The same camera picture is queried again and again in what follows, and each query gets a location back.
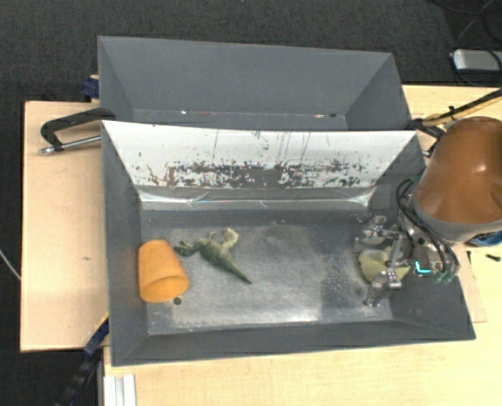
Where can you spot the grey metal bin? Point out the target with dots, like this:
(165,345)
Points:
(276,269)

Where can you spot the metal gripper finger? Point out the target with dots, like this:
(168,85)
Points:
(375,233)
(386,283)

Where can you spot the pale wood board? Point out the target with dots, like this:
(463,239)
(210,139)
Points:
(64,226)

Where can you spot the small black screw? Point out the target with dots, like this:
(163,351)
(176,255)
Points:
(494,258)

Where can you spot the pale yellow-green soft object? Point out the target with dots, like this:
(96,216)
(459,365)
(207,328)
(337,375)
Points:
(371,262)

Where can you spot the orange foam cylinder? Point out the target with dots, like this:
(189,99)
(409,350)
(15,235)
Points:
(161,269)

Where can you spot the green toy dinosaur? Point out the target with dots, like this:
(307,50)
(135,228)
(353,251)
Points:
(216,252)

